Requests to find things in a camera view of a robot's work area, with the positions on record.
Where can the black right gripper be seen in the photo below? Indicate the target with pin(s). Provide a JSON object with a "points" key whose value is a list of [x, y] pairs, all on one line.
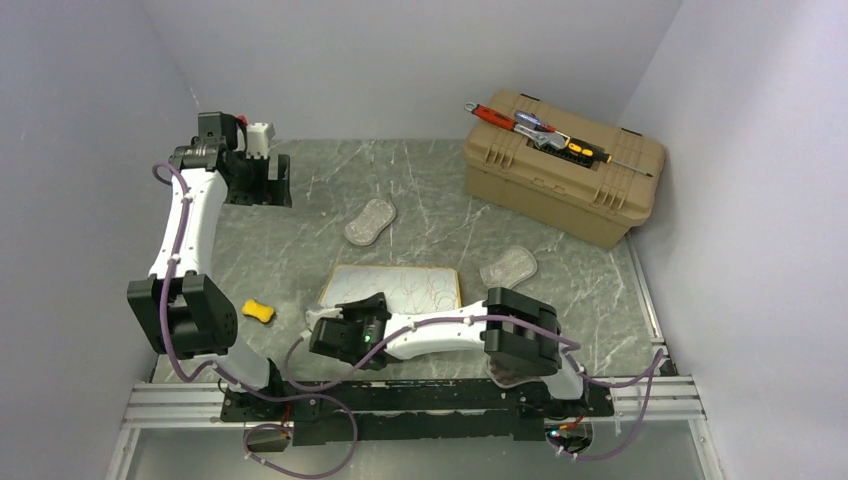
{"points": [[374, 305]]}

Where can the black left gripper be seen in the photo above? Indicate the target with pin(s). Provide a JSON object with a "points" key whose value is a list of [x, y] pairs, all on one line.
{"points": [[269, 192]]}

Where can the yellow framed whiteboard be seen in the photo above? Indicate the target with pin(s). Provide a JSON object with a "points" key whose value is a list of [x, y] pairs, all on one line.
{"points": [[408, 290]]}

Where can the grey blue scrubbing sponge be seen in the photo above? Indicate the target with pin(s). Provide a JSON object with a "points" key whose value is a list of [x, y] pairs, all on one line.
{"points": [[514, 266]]}

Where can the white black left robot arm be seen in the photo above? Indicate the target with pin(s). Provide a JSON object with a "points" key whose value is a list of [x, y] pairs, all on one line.
{"points": [[184, 315]]}

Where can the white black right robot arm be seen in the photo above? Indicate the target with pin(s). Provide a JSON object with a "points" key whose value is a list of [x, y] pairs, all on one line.
{"points": [[519, 334]]}

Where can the yellow black sponge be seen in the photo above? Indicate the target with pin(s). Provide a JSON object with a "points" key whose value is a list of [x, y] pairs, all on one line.
{"points": [[258, 311]]}

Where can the grey silver scrubbing sponge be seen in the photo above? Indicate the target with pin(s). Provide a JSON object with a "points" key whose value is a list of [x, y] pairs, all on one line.
{"points": [[374, 218]]}

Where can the dark wavy foam sponge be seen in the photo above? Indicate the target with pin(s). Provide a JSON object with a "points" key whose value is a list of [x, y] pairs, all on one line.
{"points": [[506, 379]]}

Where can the blue red screwdriver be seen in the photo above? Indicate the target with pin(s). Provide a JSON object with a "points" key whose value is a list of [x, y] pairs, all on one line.
{"points": [[534, 122]]}

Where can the tan plastic toolbox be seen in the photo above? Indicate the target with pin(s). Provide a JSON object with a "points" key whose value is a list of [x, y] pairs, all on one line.
{"points": [[595, 202]]}

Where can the yellow black screwdriver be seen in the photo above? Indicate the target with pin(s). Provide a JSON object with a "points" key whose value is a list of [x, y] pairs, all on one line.
{"points": [[587, 151]]}

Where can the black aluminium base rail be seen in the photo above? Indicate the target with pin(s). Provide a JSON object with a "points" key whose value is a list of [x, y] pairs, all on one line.
{"points": [[413, 409]]}

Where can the red handled adjustable wrench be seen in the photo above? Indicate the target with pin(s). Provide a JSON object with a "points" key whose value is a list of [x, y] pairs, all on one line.
{"points": [[495, 118]]}

